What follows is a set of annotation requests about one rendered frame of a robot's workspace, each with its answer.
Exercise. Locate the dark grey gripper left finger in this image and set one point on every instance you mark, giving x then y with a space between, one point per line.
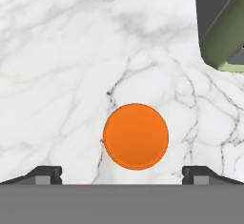
44 172

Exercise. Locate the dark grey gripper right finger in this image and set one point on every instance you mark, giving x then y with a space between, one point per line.
198 172

